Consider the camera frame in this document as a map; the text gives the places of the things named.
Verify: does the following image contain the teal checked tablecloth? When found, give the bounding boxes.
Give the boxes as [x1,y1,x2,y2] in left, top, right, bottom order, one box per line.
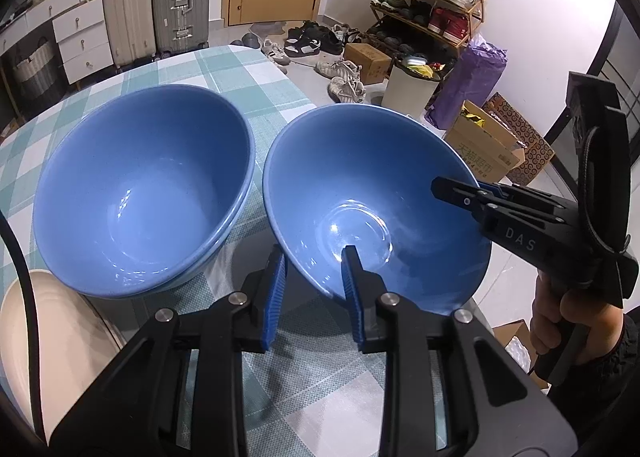
[0,44,496,457]

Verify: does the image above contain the large cream plate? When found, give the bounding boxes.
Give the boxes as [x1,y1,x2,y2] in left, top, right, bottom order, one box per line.
[0,269,126,443]

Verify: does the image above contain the woven laundry basket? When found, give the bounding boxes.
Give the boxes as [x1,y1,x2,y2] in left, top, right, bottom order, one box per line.
[12,40,56,98]

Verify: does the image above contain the small plain cardboard box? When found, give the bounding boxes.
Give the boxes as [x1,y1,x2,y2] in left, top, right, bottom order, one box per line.
[342,43,393,85]

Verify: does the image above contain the person's right forearm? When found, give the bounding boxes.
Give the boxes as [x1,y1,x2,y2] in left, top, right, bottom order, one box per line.
[547,307,640,457]

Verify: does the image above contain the silver suitcase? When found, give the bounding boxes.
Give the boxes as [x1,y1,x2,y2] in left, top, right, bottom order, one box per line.
[151,0,212,58]

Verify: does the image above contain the blue bowl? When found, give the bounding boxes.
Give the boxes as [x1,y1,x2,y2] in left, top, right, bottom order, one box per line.
[262,104,493,317]
[32,84,253,298]
[115,147,257,299]

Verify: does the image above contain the purple bag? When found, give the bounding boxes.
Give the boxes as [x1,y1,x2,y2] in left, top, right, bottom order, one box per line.
[425,34,508,130]

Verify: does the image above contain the black cable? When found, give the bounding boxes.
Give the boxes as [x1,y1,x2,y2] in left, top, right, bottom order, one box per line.
[0,210,43,443]

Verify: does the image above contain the open cardboard box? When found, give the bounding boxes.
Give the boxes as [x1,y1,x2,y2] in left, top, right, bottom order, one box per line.
[492,319,551,388]

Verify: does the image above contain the person's right hand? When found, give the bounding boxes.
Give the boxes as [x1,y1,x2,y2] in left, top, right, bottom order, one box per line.
[530,274,626,368]

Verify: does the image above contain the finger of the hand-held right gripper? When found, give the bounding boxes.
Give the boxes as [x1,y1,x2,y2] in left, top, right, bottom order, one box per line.
[475,180,568,210]
[431,176,496,225]

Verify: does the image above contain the white trash bin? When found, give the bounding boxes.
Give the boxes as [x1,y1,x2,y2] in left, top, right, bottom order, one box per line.
[381,54,443,118]

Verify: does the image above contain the scattered sneakers and slippers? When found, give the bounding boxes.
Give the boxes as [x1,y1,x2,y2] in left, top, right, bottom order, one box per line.
[240,21,368,105]

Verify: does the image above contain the white drawer desk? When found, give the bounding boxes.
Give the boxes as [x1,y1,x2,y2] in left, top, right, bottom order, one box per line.
[0,0,113,88]

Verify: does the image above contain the printed cardboard box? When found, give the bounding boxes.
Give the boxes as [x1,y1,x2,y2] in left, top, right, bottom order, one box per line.
[444,100,526,183]

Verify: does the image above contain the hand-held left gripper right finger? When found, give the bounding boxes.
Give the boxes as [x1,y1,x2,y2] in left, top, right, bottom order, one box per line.
[341,244,561,457]

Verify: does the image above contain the circle patterned brown box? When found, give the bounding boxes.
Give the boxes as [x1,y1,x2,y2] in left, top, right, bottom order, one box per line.
[482,92,556,185]

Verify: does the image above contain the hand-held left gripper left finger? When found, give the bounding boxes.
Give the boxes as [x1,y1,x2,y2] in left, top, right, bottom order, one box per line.
[47,243,288,457]

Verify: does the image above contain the white suitcase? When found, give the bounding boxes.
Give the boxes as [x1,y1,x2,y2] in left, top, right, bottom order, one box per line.
[100,0,157,67]

